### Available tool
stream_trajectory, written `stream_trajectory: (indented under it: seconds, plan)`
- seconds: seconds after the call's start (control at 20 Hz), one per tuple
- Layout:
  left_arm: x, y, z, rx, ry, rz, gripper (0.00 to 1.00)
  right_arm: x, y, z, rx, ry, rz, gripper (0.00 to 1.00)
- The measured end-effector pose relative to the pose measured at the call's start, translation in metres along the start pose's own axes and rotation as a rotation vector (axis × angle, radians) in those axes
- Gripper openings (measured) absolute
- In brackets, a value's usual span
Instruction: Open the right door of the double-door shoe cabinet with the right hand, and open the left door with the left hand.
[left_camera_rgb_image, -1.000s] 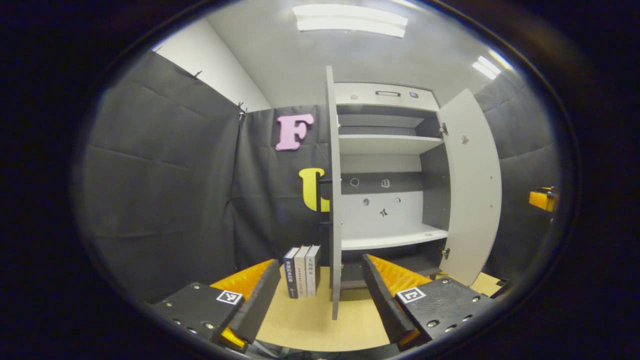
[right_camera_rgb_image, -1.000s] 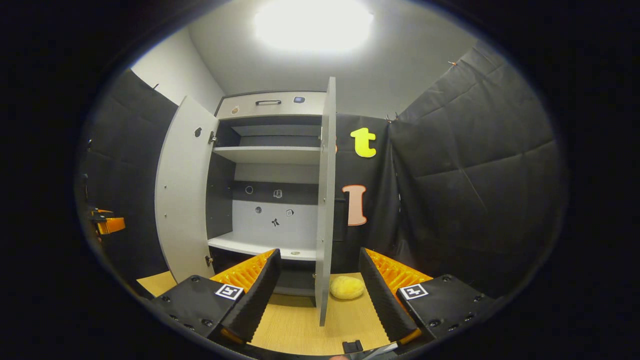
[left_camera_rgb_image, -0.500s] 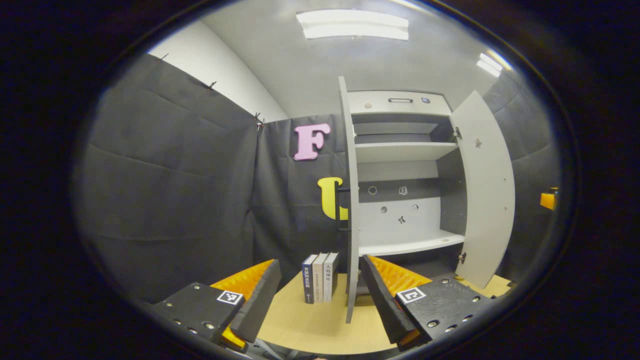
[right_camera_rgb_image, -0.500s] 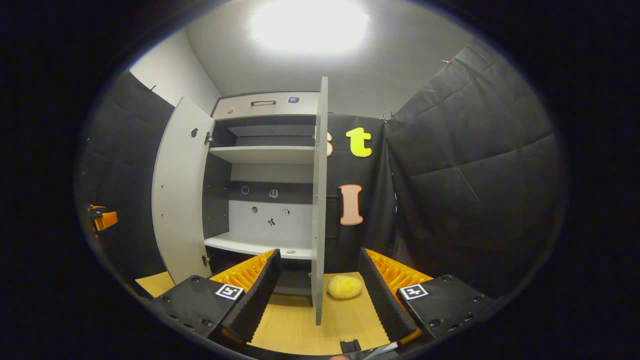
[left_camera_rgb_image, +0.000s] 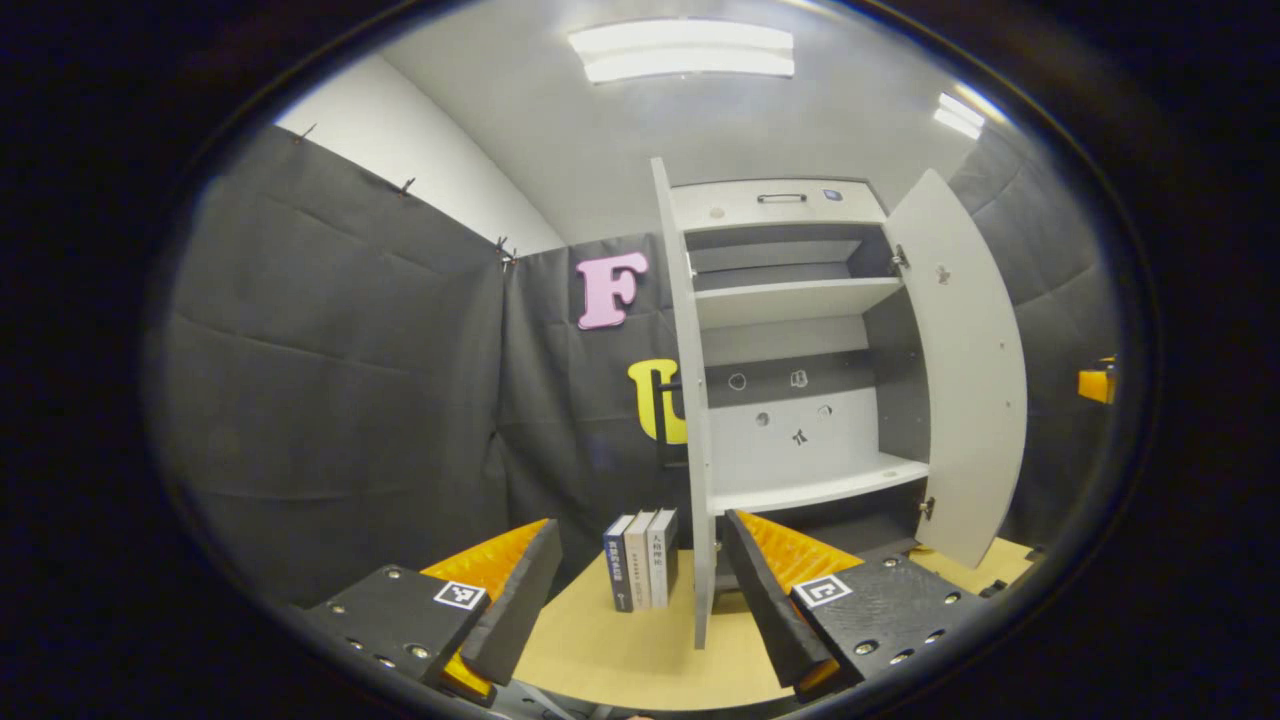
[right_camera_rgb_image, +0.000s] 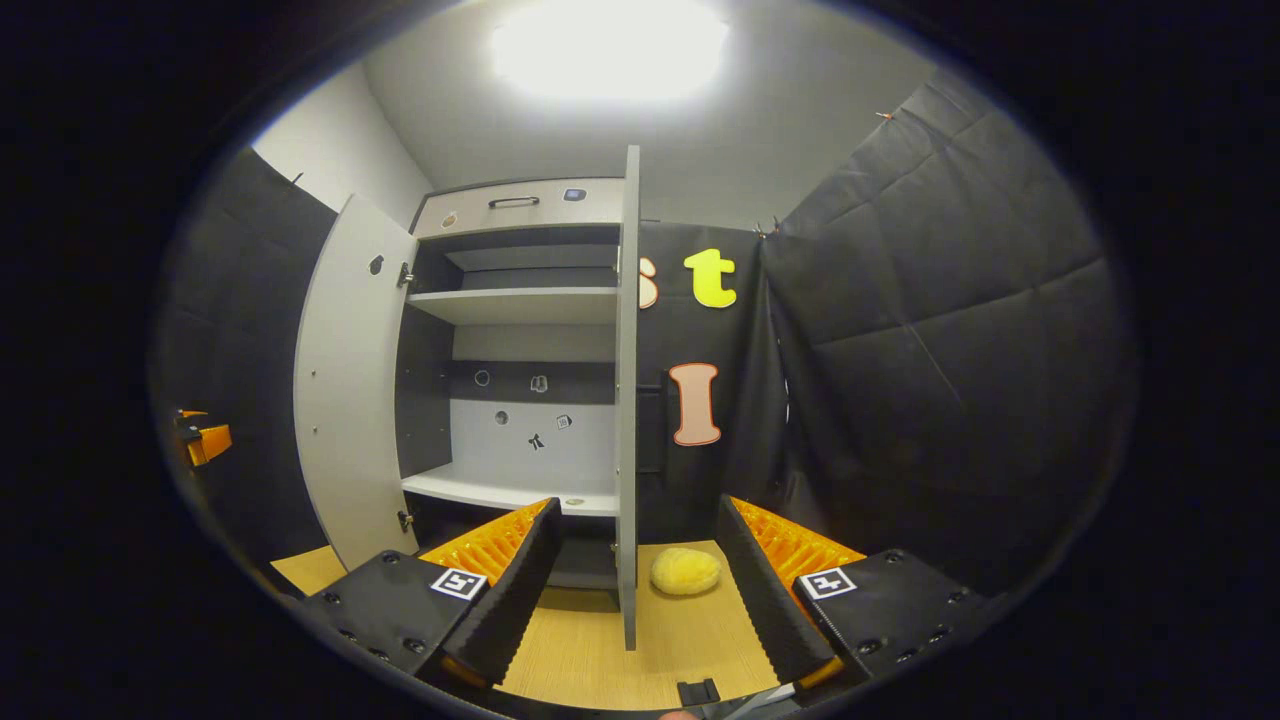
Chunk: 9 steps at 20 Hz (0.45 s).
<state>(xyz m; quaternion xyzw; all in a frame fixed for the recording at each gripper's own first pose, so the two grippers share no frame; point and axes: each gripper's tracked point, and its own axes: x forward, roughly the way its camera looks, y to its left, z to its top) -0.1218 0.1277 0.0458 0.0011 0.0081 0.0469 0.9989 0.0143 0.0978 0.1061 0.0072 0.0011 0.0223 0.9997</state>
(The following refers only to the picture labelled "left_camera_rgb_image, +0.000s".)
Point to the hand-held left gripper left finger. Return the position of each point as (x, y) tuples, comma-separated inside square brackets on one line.
[(520, 600)]

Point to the grey double-door shoe cabinet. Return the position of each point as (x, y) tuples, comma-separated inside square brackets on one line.
[(800, 345)]

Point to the metal door hinge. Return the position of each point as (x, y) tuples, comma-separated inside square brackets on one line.
[(927, 508), (900, 258)]

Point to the small ceiling light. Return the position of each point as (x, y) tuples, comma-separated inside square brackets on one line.
[(962, 112)]

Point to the grey cabinet drawer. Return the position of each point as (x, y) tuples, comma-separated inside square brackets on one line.
[(720, 205)]

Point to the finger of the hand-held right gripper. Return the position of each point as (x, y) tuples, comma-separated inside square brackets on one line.
[(1098, 385)]

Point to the grey shoe cabinet door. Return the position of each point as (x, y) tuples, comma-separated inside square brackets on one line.
[(695, 400), (975, 380)]

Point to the black backdrop cloth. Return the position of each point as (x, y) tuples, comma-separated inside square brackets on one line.
[(330, 380)]

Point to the large ceiling light panel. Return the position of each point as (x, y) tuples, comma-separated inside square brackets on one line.
[(680, 50)]

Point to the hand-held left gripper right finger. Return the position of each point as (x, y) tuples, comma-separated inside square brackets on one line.
[(765, 600)]

